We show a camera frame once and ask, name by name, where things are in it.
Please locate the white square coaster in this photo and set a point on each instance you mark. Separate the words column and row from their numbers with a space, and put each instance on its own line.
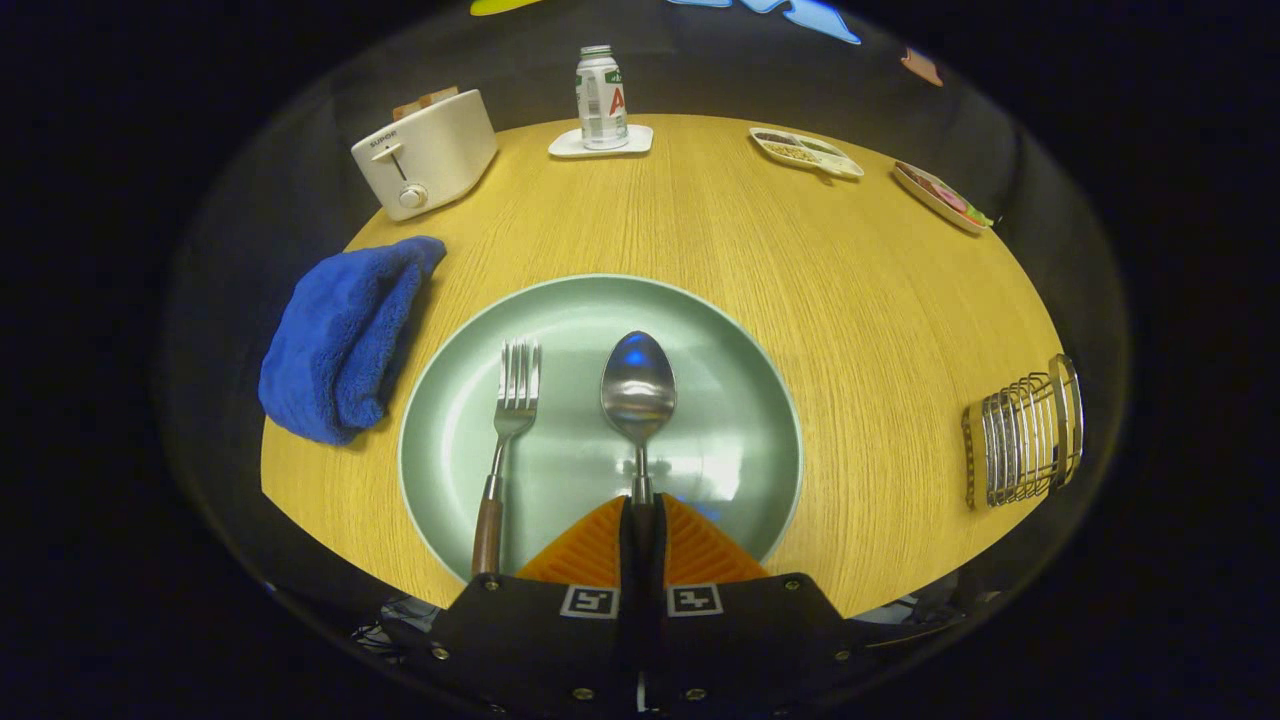
column 570, row 145

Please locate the pale green round plate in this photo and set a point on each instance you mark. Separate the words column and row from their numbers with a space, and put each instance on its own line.
column 730, row 400

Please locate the toast slice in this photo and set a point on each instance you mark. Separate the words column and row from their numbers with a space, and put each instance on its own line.
column 425, row 102

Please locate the white toaster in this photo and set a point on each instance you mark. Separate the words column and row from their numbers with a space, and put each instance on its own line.
column 440, row 150

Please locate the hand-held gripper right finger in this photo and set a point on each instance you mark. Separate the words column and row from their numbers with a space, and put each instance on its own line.
column 750, row 650

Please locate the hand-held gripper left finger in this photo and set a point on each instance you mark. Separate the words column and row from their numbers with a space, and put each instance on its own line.
column 540, row 650

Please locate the plate of toy food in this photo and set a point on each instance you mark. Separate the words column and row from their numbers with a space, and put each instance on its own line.
column 940, row 196

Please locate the white drink bottle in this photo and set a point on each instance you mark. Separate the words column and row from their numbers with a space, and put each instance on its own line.
column 602, row 100

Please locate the blue folded towel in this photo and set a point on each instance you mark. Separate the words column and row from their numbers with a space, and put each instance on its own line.
column 335, row 340

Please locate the white divided snack dish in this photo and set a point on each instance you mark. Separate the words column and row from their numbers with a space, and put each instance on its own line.
column 805, row 153

